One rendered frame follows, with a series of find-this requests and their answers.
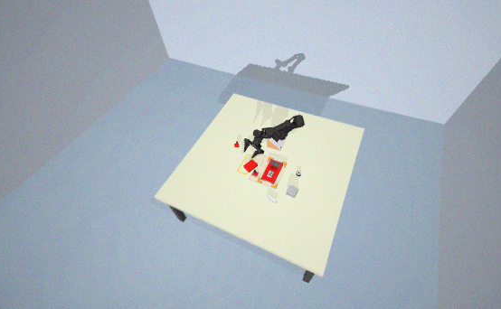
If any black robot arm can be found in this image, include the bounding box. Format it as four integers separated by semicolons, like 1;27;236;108
253;115;305;142

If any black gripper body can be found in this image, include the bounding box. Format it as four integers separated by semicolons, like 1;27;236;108
243;137;264;154

